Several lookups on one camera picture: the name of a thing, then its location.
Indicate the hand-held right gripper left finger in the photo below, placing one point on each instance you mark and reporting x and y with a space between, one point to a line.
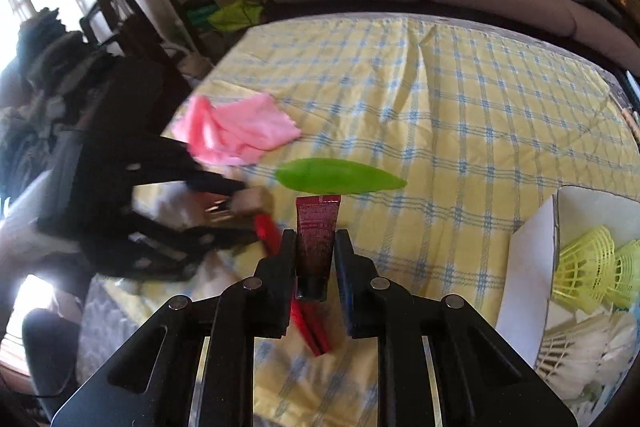
289 267

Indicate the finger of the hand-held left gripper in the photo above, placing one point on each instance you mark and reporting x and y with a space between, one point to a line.
200 239
200 177

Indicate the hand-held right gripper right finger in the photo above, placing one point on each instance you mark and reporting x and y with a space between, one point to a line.
344 272

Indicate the red plastic stick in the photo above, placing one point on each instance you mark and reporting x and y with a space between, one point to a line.
265 227

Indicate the dark red tube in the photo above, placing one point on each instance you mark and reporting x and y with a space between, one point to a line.
317 227

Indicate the beige block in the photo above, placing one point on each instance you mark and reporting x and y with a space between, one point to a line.
252 202

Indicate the white cardboard box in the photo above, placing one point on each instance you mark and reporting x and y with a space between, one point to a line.
530 267

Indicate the pink cloth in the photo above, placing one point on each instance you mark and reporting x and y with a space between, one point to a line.
240 127

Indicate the green leaf-shaped object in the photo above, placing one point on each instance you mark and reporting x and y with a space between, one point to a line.
340 177

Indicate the dark wooden chair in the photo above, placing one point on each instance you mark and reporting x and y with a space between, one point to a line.
140 37

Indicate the green bag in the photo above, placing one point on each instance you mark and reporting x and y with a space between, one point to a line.
235 14

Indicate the yellow plaid tablecloth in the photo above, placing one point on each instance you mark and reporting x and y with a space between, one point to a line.
450 107

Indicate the white feather shuttlecock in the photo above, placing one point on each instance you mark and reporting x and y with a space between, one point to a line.
620 342
570 354

